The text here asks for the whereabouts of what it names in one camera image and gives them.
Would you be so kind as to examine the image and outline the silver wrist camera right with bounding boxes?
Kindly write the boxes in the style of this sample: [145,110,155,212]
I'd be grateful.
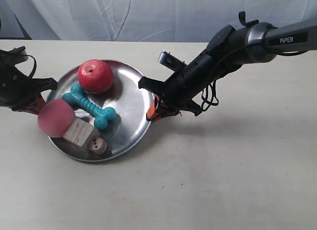
[158,52,186,72]

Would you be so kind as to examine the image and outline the red apple toy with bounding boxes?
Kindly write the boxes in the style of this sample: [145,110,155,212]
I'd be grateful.
[77,59,114,94]

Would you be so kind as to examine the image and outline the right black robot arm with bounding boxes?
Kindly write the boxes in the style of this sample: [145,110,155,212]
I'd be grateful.
[138,12,317,121]

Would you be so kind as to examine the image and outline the teal bone toy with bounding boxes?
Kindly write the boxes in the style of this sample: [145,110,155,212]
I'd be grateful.
[62,84,116,130]

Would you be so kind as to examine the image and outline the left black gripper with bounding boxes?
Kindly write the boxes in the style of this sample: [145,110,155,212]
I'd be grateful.
[0,63,58,115]

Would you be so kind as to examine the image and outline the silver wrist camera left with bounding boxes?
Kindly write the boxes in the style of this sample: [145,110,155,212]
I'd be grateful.
[7,46,28,65]

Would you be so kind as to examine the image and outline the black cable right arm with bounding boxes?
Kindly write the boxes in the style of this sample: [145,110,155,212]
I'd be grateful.
[200,11,260,112]

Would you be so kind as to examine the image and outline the white backdrop curtain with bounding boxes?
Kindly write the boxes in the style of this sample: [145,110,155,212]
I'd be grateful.
[0,0,317,42]

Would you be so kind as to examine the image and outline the wooden cube block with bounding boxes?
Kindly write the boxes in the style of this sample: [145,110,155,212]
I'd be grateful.
[62,118,100,152]

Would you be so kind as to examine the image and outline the pink peach toy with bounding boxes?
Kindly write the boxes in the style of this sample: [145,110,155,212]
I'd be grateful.
[37,99,76,138]

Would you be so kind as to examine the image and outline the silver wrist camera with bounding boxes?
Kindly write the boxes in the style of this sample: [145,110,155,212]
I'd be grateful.
[158,52,186,72]
[7,46,28,65]

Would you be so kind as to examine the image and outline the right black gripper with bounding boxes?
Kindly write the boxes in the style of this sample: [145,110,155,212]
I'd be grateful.
[138,50,221,122]

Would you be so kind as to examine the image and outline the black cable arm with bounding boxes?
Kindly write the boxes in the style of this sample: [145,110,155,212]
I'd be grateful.
[0,50,37,79]
[200,11,260,112]

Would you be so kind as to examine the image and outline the round metal plate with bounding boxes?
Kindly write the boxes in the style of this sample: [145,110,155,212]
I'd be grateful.
[50,60,154,163]

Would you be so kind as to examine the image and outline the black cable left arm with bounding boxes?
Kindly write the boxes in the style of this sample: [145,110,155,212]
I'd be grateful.
[0,50,37,79]

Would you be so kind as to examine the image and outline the small wooden die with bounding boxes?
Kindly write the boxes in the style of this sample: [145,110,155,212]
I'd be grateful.
[89,137,108,155]

